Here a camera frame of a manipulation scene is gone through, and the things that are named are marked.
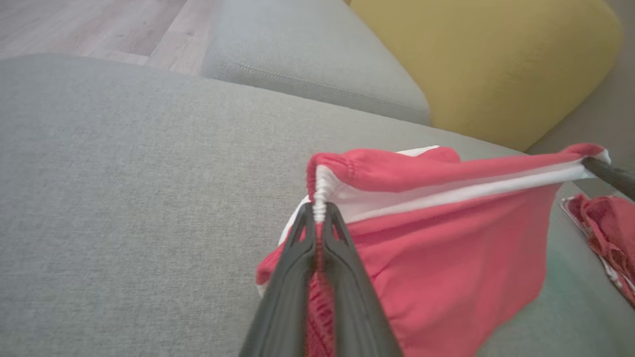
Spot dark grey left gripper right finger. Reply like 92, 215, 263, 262
320, 202, 403, 357

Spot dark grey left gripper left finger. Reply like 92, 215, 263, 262
240, 202, 318, 357

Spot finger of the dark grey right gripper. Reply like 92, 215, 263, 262
581, 156, 635, 201

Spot red basketball jersey number 23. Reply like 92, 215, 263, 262
561, 194, 635, 310

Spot red Bulls 23 jersey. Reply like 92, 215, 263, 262
255, 144, 612, 357

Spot long yellow sofa back cushion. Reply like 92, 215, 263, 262
350, 0, 623, 152

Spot large grey sofa seat cushion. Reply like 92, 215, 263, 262
201, 0, 431, 125

